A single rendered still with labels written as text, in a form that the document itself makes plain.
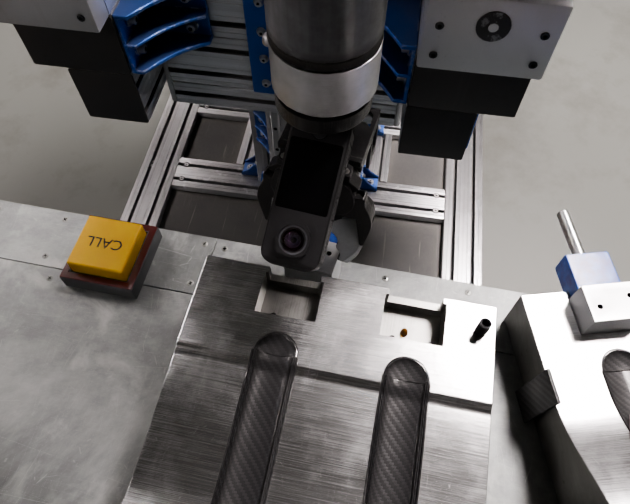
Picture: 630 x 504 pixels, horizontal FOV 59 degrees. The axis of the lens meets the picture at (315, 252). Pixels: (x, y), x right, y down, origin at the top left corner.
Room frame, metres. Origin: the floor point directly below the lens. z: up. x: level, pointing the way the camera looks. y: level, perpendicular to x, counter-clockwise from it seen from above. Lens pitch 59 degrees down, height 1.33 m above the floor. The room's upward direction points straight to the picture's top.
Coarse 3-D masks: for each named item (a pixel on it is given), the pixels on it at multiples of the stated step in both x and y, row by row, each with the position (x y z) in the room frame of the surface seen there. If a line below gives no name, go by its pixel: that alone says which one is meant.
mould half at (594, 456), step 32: (512, 320) 0.22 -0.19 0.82; (544, 320) 0.21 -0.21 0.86; (544, 352) 0.18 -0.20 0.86; (576, 352) 0.18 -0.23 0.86; (576, 384) 0.15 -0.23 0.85; (544, 416) 0.13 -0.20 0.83; (576, 416) 0.12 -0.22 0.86; (608, 416) 0.12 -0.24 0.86; (544, 448) 0.10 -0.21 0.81; (576, 448) 0.09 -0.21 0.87; (608, 448) 0.09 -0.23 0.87; (576, 480) 0.07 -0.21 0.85; (608, 480) 0.07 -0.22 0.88
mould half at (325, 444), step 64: (192, 320) 0.19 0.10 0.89; (256, 320) 0.19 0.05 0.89; (320, 320) 0.19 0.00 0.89; (448, 320) 0.19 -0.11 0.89; (192, 384) 0.14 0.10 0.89; (320, 384) 0.14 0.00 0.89; (448, 384) 0.14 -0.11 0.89; (192, 448) 0.09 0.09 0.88; (320, 448) 0.09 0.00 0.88; (448, 448) 0.09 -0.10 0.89
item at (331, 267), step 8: (336, 240) 0.30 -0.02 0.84; (328, 248) 0.28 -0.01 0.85; (336, 248) 0.28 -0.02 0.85; (328, 256) 0.27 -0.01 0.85; (336, 256) 0.27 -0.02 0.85; (328, 264) 0.27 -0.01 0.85; (336, 264) 0.27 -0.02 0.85; (288, 272) 0.27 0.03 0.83; (296, 272) 0.27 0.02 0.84; (304, 272) 0.26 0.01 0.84; (312, 272) 0.26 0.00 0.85; (320, 272) 0.26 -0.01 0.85; (328, 272) 0.26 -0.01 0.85; (336, 272) 0.27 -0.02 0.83; (312, 280) 0.26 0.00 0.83; (320, 280) 0.26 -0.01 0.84
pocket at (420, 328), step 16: (384, 304) 0.22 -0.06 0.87; (400, 304) 0.21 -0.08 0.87; (416, 304) 0.21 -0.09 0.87; (432, 304) 0.21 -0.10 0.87; (384, 320) 0.20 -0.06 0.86; (400, 320) 0.20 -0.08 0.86; (416, 320) 0.20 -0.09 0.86; (432, 320) 0.20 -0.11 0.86; (400, 336) 0.19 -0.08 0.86; (416, 336) 0.19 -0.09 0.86; (432, 336) 0.19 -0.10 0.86
